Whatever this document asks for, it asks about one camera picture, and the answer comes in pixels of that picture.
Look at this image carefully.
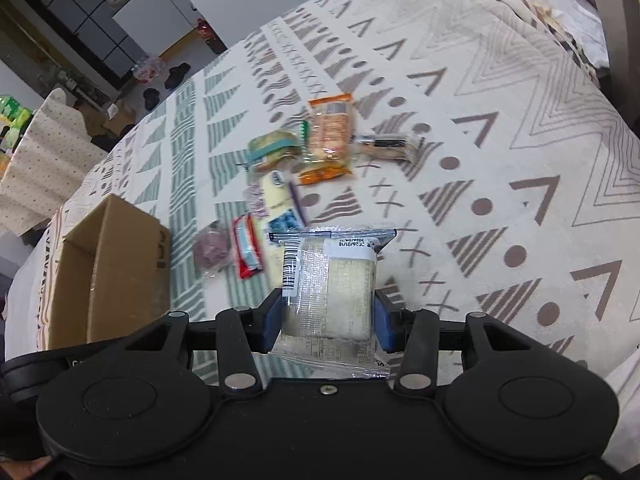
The white cake clear wrapper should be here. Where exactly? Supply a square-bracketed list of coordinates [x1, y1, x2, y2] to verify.
[269, 226, 397, 378]

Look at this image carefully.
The blueberry honey cake packet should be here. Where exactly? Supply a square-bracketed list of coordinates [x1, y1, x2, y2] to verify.
[244, 170, 307, 233]

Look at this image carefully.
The person hand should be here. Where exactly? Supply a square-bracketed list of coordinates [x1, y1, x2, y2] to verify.
[0, 456, 52, 480]

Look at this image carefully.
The red white snack packet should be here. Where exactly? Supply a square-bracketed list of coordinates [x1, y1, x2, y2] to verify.
[231, 214, 264, 280]

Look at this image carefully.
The purple snack packet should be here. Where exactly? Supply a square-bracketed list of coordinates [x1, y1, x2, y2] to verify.
[192, 220, 232, 276]

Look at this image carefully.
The cardboard box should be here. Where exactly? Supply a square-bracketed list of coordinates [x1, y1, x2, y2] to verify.
[44, 194, 171, 350]

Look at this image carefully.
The green striped sandwich biscuit packet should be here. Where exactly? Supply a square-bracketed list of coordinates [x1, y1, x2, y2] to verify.
[247, 130, 302, 174]

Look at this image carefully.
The brown bar clear wrapper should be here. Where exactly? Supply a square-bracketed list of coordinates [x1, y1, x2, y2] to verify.
[354, 133, 420, 162]

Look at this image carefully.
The orange cracker packet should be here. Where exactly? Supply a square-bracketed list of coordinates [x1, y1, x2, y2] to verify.
[297, 93, 354, 186]

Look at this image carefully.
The patterned bed blanket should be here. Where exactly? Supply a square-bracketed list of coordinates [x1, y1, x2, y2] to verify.
[4, 0, 639, 470]

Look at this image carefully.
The black slipper left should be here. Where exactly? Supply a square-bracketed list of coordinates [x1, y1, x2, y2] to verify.
[142, 88, 160, 112]

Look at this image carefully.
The black slipper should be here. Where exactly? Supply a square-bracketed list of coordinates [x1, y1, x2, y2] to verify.
[142, 88, 160, 112]
[164, 62, 191, 91]

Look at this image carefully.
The black slipper right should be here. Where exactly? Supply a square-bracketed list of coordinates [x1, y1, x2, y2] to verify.
[164, 62, 191, 91]

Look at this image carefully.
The dotted tablecloth round table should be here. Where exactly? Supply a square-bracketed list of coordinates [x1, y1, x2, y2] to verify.
[0, 89, 107, 236]

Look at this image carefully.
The pack of water bottles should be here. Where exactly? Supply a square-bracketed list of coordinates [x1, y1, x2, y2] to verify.
[132, 54, 165, 84]

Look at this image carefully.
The white kitchen cabinet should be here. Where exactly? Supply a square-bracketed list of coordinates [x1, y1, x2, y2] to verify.
[114, 0, 203, 55]

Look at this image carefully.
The black glass grid door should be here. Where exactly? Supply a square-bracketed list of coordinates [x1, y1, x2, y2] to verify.
[25, 0, 143, 89]

